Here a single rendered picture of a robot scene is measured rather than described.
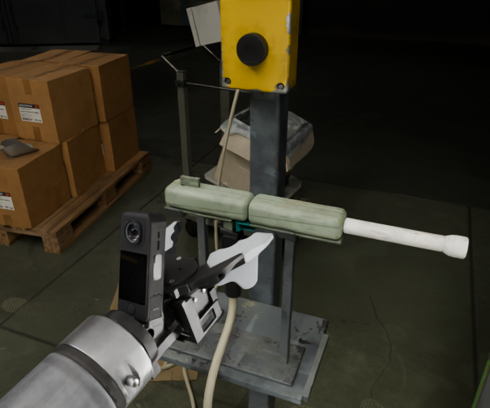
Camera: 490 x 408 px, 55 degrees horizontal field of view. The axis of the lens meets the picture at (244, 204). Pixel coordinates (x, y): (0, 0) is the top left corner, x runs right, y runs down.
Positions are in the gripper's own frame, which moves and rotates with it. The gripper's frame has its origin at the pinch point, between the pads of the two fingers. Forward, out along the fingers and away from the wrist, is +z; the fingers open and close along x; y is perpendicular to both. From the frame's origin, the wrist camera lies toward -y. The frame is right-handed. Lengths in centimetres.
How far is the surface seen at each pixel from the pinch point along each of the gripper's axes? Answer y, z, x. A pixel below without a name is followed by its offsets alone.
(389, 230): 11.0, 17.6, 15.7
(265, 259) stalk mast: 28.8, 26.6, -15.6
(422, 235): 11.9, 18.4, 20.1
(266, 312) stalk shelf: 40.6, 22.4, -15.8
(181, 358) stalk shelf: 36.5, 2.2, -23.4
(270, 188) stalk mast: 12.1, 28.8, -11.6
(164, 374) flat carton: 109, 38, -89
